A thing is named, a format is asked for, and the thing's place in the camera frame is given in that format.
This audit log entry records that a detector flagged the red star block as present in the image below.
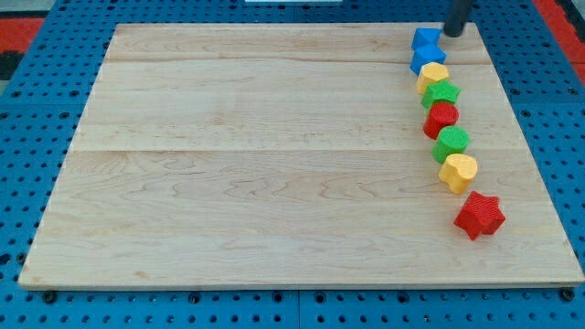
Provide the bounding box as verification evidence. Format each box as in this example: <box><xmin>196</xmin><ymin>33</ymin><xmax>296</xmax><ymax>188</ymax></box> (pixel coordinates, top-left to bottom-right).
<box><xmin>453</xmin><ymin>191</ymin><xmax>506</xmax><ymax>240</ymax></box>

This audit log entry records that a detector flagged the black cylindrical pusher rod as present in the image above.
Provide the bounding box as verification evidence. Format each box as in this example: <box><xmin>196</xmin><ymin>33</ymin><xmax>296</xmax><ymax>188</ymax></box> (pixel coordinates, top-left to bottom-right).
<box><xmin>442</xmin><ymin>0</ymin><xmax>473</xmax><ymax>37</ymax></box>

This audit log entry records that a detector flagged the blue triangular block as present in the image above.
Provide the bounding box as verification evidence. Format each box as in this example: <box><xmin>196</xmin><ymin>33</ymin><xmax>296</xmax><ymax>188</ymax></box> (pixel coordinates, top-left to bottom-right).
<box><xmin>411</xmin><ymin>27</ymin><xmax>442</xmax><ymax>50</ymax></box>

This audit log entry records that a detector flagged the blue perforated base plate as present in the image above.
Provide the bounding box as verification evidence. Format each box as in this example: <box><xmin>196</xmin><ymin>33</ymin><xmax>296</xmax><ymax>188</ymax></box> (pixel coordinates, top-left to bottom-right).
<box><xmin>1</xmin><ymin>0</ymin><xmax>584</xmax><ymax>328</ymax></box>

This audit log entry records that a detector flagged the yellow heart block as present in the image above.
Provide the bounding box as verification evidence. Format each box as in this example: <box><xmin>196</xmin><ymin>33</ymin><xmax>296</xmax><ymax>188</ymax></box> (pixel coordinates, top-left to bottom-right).
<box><xmin>439</xmin><ymin>154</ymin><xmax>478</xmax><ymax>195</ymax></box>

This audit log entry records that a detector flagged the green cylinder block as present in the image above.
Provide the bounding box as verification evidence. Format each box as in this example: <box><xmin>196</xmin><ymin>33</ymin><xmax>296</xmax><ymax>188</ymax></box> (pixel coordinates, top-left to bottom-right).
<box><xmin>431</xmin><ymin>126</ymin><xmax>470</xmax><ymax>164</ymax></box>

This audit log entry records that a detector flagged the light wooden board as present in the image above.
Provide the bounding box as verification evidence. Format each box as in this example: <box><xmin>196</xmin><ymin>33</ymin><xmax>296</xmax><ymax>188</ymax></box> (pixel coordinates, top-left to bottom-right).
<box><xmin>18</xmin><ymin>23</ymin><xmax>584</xmax><ymax>291</ymax></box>

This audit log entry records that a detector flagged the blue cube block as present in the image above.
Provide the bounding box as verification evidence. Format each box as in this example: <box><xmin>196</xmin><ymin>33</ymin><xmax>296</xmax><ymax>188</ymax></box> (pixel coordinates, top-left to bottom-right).
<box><xmin>409</xmin><ymin>44</ymin><xmax>447</xmax><ymax>75</ymax></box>

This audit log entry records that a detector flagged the yellow hexagon block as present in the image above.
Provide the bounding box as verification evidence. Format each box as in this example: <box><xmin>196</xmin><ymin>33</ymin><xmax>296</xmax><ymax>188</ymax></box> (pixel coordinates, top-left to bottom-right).
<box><xmin>416</xmin><ymin>62</ymin><xmax>450</xmax><ymax>95</ymax></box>

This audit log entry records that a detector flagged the red cylinder block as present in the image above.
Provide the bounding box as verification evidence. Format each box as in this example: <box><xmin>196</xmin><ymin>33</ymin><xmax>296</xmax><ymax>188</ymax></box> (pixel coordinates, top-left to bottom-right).
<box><xmin>423</xmin><ymin>101</ymin><xmax>459</xmax><ymax>140</ymax></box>

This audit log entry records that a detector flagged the green star block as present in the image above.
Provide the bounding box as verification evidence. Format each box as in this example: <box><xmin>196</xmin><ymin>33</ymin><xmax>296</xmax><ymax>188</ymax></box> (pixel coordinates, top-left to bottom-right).
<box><xmin>421</xmin><ymin>80</ymin><xmax>461</xmax><ymax>110</ymax></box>

